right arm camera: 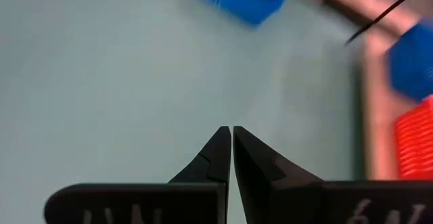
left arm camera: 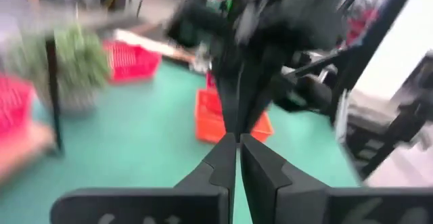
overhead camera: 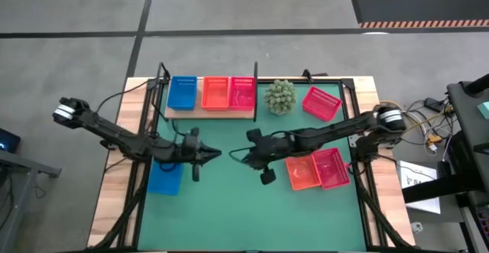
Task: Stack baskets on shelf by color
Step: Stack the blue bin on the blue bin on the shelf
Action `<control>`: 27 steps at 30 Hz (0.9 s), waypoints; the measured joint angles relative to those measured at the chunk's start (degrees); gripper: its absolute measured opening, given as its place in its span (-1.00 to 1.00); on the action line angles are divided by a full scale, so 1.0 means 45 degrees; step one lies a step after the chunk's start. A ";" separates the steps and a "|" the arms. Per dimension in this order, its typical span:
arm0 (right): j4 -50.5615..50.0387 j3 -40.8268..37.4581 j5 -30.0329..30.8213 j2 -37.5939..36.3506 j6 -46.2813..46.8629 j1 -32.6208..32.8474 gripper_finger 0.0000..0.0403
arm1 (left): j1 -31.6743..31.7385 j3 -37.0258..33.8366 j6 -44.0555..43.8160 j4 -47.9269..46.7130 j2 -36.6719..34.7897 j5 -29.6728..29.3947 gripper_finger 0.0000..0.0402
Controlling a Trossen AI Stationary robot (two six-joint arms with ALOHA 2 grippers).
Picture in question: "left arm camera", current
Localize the grey woven plant pot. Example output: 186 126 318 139
50 88 99 115

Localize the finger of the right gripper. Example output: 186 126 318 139
216 61 243 135
240 61 281 135

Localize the green artificial plant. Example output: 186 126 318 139
6 24 111 99

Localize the orange plastic basket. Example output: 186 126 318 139
194 87 274 144

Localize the red plastic basket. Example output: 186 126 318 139
0 74 37 137
103 39 162 85
205 70 219 91

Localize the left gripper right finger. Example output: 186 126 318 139
240 133 433 224

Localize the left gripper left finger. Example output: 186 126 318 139
50 132 237 224

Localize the black table frame post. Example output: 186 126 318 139
329 0 422 123

